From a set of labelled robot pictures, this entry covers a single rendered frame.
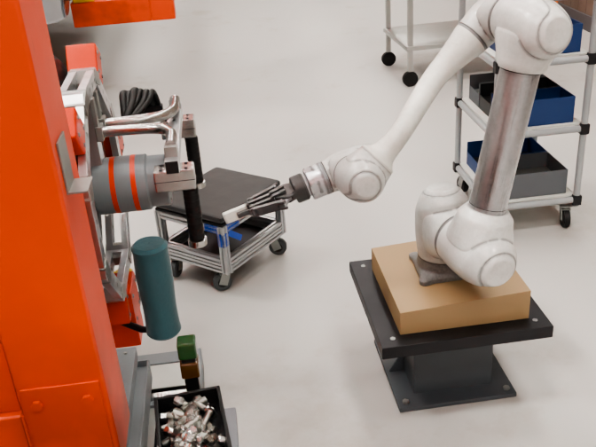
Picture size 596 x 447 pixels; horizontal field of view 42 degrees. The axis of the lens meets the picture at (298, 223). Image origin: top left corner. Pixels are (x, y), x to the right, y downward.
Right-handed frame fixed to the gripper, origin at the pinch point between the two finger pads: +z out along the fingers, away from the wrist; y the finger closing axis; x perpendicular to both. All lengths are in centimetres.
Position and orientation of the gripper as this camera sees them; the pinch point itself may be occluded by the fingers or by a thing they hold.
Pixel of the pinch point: (236, 214)
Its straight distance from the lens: 205.5
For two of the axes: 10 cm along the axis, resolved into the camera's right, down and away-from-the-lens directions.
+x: 3.2, 8.2, 4.8
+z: -9.3, 3.8, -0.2
